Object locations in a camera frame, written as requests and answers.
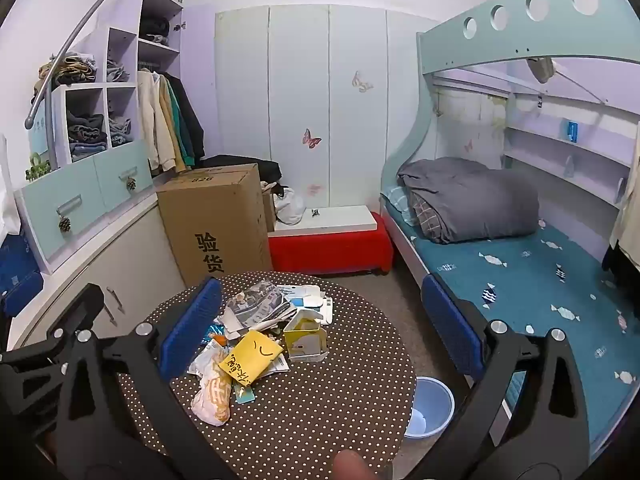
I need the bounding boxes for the brown hanging cloth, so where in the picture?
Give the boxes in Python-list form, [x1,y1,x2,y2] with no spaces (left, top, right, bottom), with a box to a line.
[525,57,556,83]

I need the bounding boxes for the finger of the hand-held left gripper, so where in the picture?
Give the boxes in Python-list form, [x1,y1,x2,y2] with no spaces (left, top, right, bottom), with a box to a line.
[70,282,105,333]

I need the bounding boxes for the white cloth bag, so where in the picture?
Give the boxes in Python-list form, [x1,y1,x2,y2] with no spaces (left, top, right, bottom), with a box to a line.
[272,186,307,225]

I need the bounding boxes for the black folded clothes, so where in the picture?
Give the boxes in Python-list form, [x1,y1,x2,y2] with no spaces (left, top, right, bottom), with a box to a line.
[139,17,171,46]

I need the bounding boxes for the blue grey folded clothes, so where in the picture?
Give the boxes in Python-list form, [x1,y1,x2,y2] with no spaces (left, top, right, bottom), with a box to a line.
[109,117,133,148]

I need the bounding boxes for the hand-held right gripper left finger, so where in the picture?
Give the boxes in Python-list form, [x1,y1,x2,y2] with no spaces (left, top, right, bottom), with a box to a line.
[52,277,236,480]

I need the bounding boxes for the yellow snack packet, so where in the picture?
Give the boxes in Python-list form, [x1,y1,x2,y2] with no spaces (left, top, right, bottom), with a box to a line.
[218,329,285,388]

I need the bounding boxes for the lilac bed shelf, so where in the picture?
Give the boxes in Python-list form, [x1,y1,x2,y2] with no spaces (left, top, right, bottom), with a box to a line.
[502,95,640,211]

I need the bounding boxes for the blue bag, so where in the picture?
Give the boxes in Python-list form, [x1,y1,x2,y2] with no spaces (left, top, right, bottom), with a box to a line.
[0,232,43,318]

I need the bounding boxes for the grey quilt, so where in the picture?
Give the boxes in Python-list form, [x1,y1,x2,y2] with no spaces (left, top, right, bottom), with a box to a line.
[397,156,541,245]

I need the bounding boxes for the white blue paper box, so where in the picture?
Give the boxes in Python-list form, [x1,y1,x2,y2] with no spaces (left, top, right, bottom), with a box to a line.
[275,284,335,326]

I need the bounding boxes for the dark folded clothes pile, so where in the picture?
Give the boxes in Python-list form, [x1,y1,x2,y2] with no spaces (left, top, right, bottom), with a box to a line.
[67,112,108,158]

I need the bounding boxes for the white plastic bag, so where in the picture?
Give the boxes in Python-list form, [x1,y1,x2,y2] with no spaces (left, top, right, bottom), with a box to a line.
[0,135,23,236]

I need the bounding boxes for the round polka-dot table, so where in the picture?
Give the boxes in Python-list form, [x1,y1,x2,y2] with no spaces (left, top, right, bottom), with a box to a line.
[117,271,418,480]

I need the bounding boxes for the white orange snack bag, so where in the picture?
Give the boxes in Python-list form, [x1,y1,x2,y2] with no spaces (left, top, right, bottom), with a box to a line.
[189,337,238,427]

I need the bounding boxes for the person's right hand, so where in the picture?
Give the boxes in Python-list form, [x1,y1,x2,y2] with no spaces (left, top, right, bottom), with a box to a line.
[332,450,372,480]

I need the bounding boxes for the beige low cabinet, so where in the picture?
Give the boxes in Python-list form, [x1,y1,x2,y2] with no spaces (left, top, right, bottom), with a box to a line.
[7,192,188,351]

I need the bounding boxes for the white hanging cloth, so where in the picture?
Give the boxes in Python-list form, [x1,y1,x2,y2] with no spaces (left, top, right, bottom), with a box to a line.
[610,125,640,261]

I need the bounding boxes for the white board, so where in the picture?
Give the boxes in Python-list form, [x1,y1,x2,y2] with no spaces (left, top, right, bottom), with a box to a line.
[267,205,379,233]

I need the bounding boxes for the teal drawer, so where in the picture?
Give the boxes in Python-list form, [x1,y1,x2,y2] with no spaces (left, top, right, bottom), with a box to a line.
[15,160,108,273]
[92,140,155,211]

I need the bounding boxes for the brown clothes pile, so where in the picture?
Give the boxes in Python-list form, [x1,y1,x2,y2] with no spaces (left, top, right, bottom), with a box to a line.
[35,52,97,86]

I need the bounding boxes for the green plant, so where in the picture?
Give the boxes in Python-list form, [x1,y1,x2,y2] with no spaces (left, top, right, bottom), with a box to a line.
[25,152,53,183]

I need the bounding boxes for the yellow white carton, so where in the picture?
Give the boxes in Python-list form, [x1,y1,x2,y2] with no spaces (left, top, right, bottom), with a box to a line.
[282,308,331,363]

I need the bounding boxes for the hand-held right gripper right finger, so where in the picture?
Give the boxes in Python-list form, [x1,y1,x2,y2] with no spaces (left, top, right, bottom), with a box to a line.
[395,274,591,480]

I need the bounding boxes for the white wardrobe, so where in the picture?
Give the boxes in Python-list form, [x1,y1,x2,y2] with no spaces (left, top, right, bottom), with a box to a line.
[215,4,441,211]

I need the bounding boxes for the teal candy-print bed sheet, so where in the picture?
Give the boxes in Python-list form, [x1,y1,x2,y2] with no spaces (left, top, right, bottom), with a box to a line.
[387,210,640,461]

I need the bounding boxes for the lilac shelf unit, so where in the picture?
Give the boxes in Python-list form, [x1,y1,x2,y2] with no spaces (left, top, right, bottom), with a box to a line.
[15,0,221,276]

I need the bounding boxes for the yellow hanging jacket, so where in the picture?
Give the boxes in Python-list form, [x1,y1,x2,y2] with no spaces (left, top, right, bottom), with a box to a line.
[159,76,188,173]

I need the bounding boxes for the blue plastic wrapper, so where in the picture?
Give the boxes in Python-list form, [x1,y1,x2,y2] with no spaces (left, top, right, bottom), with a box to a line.
[202,322,228,346]

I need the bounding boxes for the green hanging jacket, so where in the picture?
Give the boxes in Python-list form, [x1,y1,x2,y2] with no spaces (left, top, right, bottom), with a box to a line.
[167,80,196,166]

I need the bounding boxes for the black hanging cloth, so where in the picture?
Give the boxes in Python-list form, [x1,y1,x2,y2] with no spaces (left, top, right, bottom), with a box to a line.
[602,240,640,291]

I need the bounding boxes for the red ottoman bench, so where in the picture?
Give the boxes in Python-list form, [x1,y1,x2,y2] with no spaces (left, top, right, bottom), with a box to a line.
[267,212,396,276]

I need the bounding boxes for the blue striped pillow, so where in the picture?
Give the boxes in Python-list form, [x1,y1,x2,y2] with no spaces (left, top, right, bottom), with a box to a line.
[385,185,421,226]

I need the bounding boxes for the large cardboard box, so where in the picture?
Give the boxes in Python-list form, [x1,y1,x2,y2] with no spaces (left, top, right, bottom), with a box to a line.
[156,162,273,288]

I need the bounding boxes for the blue plastic basin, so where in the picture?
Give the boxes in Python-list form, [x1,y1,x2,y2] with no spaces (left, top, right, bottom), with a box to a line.
[402,376,456,440]

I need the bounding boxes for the grey printed foil wrapper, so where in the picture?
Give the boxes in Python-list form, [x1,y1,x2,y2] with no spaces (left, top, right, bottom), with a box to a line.
[222,280,301,341]

